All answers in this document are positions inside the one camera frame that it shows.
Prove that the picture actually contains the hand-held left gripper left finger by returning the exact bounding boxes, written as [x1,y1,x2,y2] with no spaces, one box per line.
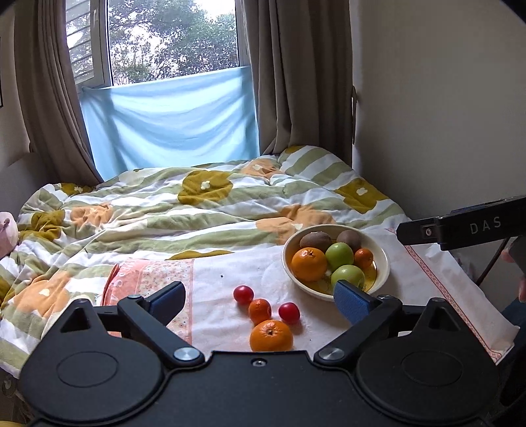
[55,281,206,369]

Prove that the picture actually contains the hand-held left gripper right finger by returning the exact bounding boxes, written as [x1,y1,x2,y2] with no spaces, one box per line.
[314,280,463,364]

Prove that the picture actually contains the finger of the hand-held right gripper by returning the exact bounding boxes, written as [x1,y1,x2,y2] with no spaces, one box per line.
[396,214,442,247]

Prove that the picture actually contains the green apple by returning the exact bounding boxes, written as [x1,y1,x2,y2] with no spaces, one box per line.
[331,265,366,290]
[325,242,355,271]

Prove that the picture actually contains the cream bowl with bear print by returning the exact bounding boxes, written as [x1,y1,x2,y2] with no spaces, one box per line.
[281,224,390,303]

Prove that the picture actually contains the large orange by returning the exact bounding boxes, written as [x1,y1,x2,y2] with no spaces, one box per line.
[291,246,328,282]
[249,319,294,352]

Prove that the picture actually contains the brown kiwi with sticker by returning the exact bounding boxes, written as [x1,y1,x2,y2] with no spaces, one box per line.
[299,231,333,251]

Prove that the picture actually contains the person's right hand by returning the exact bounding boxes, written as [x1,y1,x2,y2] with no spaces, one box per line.
[501,247,526,303]

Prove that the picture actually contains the pink and white patterned cloth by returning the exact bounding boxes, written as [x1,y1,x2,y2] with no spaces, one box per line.
[101,226,519,364]

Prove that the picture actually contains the floral striped quilt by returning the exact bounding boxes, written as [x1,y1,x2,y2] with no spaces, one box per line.
[0,145,412,378]

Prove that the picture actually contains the pink plush toy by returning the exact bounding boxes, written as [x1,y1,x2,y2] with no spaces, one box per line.
[0,211,19,259]

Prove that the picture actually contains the light blue window cloth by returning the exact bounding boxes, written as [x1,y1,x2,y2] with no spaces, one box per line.
[80,66,260,181]

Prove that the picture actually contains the grey bed headboard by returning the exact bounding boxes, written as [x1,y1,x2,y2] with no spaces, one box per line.
[0,152,37,195]

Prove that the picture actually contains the beige curtain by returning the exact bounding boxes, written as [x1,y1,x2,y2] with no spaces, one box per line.
[14,0,103,185]
[236,0,354,169]

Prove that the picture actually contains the window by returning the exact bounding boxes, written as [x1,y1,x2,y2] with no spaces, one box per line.
[66,0,251,89]

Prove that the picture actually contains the black cable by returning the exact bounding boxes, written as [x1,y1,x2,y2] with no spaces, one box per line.
[476,240,509,285]

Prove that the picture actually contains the curtain tieback strap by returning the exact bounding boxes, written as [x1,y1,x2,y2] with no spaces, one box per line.
[350,84,359,144]

